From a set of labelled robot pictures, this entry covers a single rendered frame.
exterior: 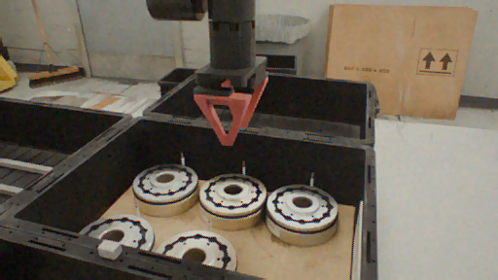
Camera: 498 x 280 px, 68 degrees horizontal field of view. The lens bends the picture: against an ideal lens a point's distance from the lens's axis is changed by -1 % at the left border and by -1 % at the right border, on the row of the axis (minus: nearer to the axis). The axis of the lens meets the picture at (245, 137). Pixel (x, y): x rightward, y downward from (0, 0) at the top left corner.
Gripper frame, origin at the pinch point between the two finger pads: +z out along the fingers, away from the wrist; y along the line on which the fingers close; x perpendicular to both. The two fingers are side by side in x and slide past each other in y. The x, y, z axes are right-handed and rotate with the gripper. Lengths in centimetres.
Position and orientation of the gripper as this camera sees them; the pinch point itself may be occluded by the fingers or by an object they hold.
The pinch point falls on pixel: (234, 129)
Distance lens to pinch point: 50.8
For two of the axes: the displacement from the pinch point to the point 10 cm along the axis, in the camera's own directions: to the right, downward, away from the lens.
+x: 9.6, 1.1, -2.7
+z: 0.1, 9.1, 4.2
